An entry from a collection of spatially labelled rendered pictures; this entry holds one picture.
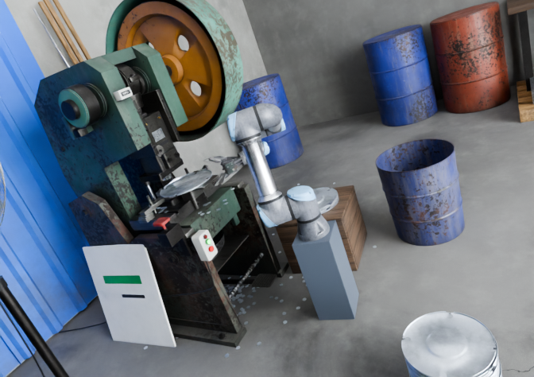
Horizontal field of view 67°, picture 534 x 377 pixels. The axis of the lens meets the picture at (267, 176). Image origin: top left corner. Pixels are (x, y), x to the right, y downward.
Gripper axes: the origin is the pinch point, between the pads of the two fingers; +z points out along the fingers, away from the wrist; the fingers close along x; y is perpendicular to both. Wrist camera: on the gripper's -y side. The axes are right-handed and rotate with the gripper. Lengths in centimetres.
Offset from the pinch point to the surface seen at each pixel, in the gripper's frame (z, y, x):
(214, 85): -22.9, -8.5, -40.0
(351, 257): -50, 32, 68
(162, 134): 12.9, -4.9, -27.8
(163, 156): 17.6, 1.5, -18.4
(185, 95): -10, -30, -39
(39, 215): 102, -89, 4
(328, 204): -54, 17, 41
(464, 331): -42, 118, 53
